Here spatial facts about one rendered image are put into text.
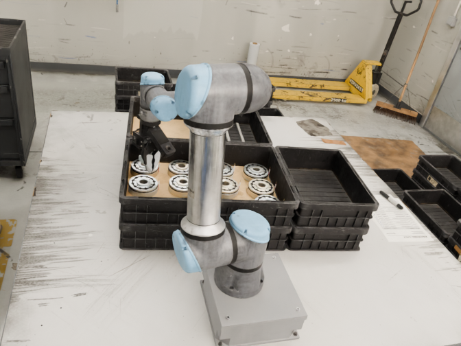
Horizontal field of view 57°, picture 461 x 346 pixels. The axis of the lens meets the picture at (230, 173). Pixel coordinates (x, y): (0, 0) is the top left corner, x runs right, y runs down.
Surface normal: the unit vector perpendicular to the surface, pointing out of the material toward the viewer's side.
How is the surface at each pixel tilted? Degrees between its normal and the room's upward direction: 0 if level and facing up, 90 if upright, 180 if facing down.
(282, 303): 1
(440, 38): 90
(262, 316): 1
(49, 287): 0
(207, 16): 90
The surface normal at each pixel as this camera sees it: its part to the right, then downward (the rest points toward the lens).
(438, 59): -0.96, 0.01
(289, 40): 0.25, 0.55
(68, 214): 0.15, -0.84
